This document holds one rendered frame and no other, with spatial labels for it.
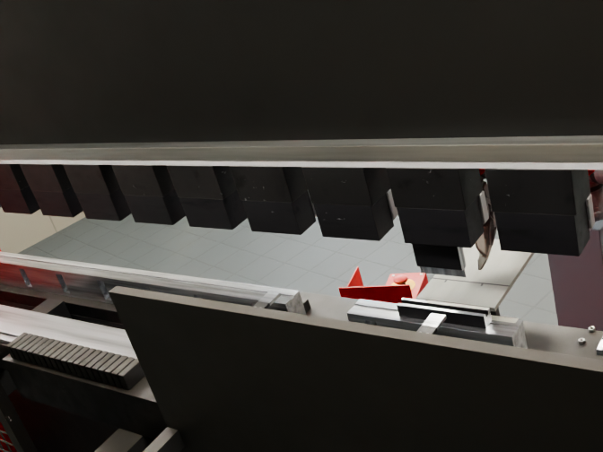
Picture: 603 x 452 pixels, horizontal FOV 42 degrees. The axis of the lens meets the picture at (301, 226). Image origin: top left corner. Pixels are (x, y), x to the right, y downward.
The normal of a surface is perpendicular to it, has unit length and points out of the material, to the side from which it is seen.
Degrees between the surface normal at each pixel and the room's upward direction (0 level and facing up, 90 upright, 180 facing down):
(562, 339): 0
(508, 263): 0
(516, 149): 90
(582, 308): 90
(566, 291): 90
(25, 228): 90
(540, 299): 0
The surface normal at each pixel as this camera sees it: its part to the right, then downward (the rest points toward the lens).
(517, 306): -0.26, -0.87
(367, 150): -0.55, 0.49
